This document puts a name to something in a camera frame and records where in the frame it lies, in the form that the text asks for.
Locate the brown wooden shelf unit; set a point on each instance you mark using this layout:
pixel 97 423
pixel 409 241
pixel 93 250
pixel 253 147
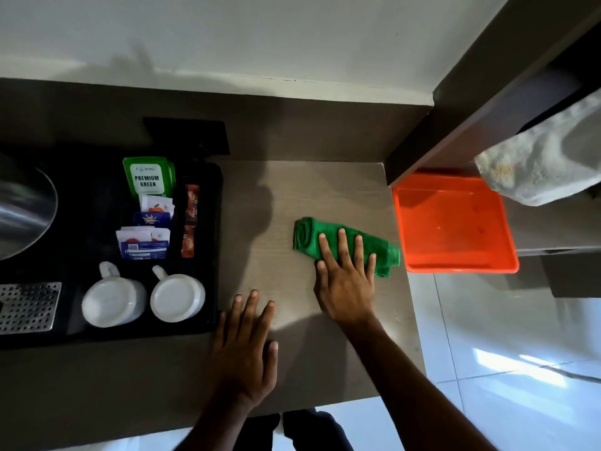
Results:
pixel 483 79

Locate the person's left forearm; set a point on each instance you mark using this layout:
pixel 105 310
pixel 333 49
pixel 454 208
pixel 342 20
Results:
pixel 216 427

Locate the black serving tray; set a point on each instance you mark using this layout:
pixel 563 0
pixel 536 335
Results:
pixel 94 220

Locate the person's left thumb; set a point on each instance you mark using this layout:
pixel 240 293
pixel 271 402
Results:
pixel 272 366

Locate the person's left hand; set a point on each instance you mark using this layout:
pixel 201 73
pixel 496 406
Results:
pixel 242 361

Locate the white ceramic cup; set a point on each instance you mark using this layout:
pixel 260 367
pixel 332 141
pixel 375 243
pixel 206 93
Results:
pixel 112 300
pixel 177 298

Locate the person's right hand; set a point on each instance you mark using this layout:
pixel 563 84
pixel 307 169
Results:
pixel 345 291

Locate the white towel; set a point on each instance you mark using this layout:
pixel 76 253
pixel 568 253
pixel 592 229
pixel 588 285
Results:
pixel 540 159

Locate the person's dark trousers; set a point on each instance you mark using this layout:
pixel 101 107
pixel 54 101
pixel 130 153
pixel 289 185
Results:
pixel 305 432

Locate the white sachet with orange print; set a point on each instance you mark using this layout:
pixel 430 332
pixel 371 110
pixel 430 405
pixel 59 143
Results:
pixel 157 204

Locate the black wall socket plate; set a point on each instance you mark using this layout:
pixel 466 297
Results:
pixel 185 136

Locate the green tea packet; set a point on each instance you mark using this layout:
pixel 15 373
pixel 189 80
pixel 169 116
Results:
pixel 172 176
pixel 146 177

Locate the person's right middle finger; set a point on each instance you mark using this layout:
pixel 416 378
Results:
pixel 345 251

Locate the red stick sachet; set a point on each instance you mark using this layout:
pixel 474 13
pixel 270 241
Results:
pixel 192 204
pixel 188 241

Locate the person's right little finger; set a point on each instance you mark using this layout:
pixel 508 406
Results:
pixel 371 270

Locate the person's left middle finger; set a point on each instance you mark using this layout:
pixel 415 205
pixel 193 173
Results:
pixel 250 317

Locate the orange plastic tray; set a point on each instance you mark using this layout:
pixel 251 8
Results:
pixel 453 225

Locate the green microfibre cloth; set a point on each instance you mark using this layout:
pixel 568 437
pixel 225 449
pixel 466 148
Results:
pixel 307 237

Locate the person's right forearm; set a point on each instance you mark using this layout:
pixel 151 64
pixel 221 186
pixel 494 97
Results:
pixel 408 394

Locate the perforated metal drip plate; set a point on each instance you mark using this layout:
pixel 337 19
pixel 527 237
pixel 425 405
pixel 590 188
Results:
pixel 28 307

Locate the dark blue sachet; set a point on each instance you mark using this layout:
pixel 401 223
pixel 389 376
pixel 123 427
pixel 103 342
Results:
pixel 151 219

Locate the stainless steel kettle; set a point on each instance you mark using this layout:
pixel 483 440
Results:
pixel 23 211

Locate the white and blue sachet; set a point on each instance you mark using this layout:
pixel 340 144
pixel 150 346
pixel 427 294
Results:
pixel 161 239
pixel 136 246

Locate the person's left little finger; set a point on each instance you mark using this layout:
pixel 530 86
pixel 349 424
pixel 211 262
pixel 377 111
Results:
pixel 219 331

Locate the person's right thumb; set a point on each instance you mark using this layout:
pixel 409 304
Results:
pixel 321 279

